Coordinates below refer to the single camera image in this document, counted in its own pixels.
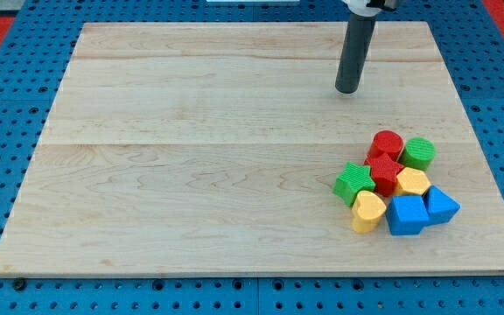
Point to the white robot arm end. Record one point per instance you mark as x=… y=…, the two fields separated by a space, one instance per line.
x=371 y=8

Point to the light wooden board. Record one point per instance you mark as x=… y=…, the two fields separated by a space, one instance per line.
x=211 y=150

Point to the green star block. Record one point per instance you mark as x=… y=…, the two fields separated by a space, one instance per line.
x=351 y=181

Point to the yellow heart block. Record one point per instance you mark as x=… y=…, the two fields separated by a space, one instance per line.
x=368 y=209

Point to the red star block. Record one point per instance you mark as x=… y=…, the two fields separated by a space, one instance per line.
x=384 y=171

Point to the red cylinder block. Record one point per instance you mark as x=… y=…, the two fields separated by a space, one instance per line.
x=386 y=142

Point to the yellow hexagon block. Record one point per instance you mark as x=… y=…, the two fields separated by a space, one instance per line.
x=410 y=181

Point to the blue cube block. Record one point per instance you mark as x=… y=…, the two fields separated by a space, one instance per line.
x=407 y=215

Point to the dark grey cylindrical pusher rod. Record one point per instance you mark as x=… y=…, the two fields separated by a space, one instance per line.
x=359 y=32

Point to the green cylinder block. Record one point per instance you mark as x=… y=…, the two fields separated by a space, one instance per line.
x=418 y=153

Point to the blue triangle block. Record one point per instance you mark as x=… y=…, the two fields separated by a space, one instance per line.
x=440 y=207

